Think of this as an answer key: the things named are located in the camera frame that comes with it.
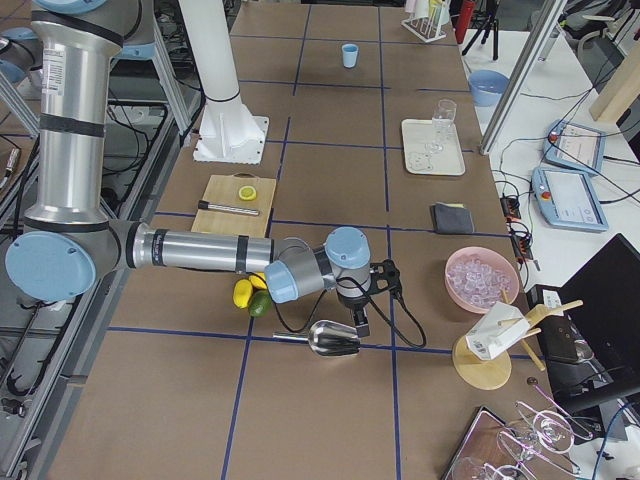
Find red cylinder bottle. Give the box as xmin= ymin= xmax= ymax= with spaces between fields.
xmin=455 ymin=0 xmax=475 ymax=45

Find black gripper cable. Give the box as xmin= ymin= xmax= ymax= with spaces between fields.
xmin=249 ymin=272 xmax=429 ymax=350

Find silver black knife handle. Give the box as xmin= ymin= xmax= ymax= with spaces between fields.
xmin=197 ymin=200 xmax=260 ymax=217

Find aluminium frame post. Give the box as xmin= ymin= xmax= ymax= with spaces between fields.
xmin=479 ymin=0 xmax=567 ymax=155

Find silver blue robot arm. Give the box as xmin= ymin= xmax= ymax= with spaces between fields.
xmin=1 ymin=27 xmax=43 ymax=100
xmin=5 ymin=1 xmax=401 ymax=337

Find lemon slice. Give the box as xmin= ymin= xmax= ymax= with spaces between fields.
xmin=238 ymin=185 xmax=258 ymax=201

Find yellow lemon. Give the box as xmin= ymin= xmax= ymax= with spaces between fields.
xmin=248 ymin=272 xmax=268 ymax=290
xmin=232 ymin=279 xmax=254 ymax=309

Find light blue plastic cup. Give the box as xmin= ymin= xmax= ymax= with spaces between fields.
xmin=341 ymin=43 xmax=359 ymax=69

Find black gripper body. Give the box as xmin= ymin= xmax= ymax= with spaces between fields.
xmin=336 ymin=259 xmax=400 ymax=338

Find blue bowl with fork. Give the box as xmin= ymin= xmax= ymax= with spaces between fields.
xmin=468 ymin=70 xmax=510 ymax=107

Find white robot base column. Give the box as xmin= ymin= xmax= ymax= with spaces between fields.
xmin=179 ymin=0 xmax=269 ymax=165

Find grey folded cloth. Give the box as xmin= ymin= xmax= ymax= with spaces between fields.
xmin=430 ymin=202 xmax=475 ymax=234

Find yellow lemon lower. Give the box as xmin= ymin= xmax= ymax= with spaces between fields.
xmin=232 ymin=279 xmax=254 ymax=309

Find hanging wine glasses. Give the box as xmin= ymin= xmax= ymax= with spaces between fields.
xmin=444 ymin=377 xmax=594 ymax=479

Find metal ice scoop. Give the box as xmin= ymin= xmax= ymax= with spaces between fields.
xmin=272 ymin=320 xmax=361 ymax=357

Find blue teach pendant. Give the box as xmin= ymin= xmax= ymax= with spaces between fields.
xmin=531 ymin=167 xmax=609 ymax=232
xmin=543 ymin=120 xmax=606 ymax=176

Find clear wine glass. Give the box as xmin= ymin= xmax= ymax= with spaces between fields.
xmin=426 ymin=98 xmax=457 ymax=154

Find white carton on stand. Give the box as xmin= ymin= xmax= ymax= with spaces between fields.
xmin=465 ymin=302 xmax=530 ymax=361

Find cream bear tray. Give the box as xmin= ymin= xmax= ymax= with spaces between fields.
xmin=401 ymin=119 xmax=466 ymax=176

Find black tripod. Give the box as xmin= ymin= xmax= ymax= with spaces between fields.
xmin=461 ymin=0 xmax=501 ymax=61

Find far blue teach pendant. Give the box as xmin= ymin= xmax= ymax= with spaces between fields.
xmin=543 ymin=120 xmax=606 ymax=176

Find green lime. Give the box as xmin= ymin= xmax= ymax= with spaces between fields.
xmin=248 ymin=290 xmax=273 ymax=318

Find wooden cutting board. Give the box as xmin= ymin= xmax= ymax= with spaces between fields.
xmin=191 ymin=175 xmax=277 ymax=238

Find yellow lemon upper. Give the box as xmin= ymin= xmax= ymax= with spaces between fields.
xmin=248 ymin=272 xmax=268 ymax=290

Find pink bowl of ice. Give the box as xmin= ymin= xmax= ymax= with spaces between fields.
xmin=444 ymin=246 xmax=520 ymax=314

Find white cup rack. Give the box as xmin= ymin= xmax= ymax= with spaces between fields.
xmin=401 ymin=0 xmax=450 ymax=43

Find wooden stand with base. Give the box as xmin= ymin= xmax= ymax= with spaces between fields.
xmin=452 ymin=300 xmax=583 ymax=390

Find near blue teach pendant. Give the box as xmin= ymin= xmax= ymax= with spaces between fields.
xmin=531 ymin=167 xmax=609 ymax=232

